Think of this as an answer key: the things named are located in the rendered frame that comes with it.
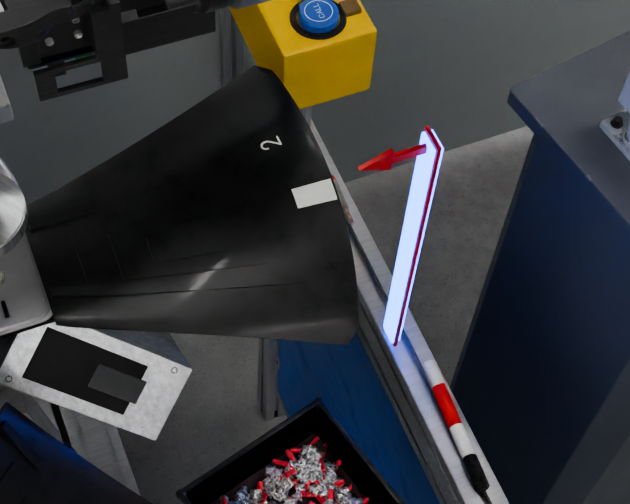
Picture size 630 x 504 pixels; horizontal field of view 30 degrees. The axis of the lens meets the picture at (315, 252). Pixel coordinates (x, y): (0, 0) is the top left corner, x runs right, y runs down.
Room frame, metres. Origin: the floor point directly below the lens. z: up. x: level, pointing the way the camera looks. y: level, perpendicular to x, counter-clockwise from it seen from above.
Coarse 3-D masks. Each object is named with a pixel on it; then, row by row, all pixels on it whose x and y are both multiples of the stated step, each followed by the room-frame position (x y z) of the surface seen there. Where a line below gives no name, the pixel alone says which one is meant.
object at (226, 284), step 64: (192, 128) 0.55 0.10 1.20; (256, 128) 0.55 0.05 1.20; (64, 192) 0.49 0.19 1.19; (128, 192) 0.49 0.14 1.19; (192, 192) 0.49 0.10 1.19; (256, 192) 0.50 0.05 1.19; (64, 256) 0.43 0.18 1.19; (128, 256) 0.44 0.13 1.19; (192, 256) 0.44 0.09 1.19; (256, 256) 0.45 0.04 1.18; (320, 256) 0.46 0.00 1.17; (64, 320) 0.38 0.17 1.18; (128, 320) 0.39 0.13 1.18; (192, 320) 0.40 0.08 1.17; (256, 320) 0.41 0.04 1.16; (320, 320) 0.42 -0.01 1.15
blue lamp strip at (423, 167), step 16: (416, 160) 0.57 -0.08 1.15; (432, 160) 0.56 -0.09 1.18; (416, 176) 0.57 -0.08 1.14; (416, 192) 0.57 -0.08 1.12; (416, 208) 0.56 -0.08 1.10; (416, 224) 0.56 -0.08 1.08; (400, 240) 0.57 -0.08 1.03; (400, 256) 0.57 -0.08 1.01; (400, 272) 0.57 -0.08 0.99; (400, 288) 0.56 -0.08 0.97; (400, 304) 0.56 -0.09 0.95; (384, 320) 0.57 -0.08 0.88
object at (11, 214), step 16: (0, 176) 0.44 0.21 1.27; (0, 192) 0.43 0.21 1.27; (16, 192) 0.43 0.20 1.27; (0, 208) 0.42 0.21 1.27; (16, 208) 0.42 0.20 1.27; (0, 224) 0.40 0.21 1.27; (16, 224) 0.41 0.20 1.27; (0, 240) 0.39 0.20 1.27; (16, 240) 0.40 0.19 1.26; (0, 256) 0.39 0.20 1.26
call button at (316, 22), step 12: (312, 0) 0.81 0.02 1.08; (324, 0) 0.81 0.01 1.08; (300, 12) 0.79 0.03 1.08; (312, 12) 0.79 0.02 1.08; (324, 12) 0.80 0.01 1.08; (336, 12) 0.80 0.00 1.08; (300, 24) 0.79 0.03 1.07; (312, 24) 0.78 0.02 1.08; (324, 24) 0.78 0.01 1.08; (336, 24) 0.79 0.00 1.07
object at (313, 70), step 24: (288, 0) 0.82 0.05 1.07; (336, 0) 0.82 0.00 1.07; (240, 24) 0.85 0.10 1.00; (264, 24) 0.79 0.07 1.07; (288, 24) 0.79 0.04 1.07; (360, 24) 0.79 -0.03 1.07; (264, 48) 0.79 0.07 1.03; (288, 48) 0.76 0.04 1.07; (312, 48) 0.76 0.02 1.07; (336, 48) 0.77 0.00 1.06; (360, 48) 0.78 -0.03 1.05; (288, 72) 0.75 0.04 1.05; (312, 72) 0.76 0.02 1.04; (336, 72) 0.77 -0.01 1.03; (360, 72) 0.78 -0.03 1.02; (312, 96) 0.76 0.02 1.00; (336, 96) 0.77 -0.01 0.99
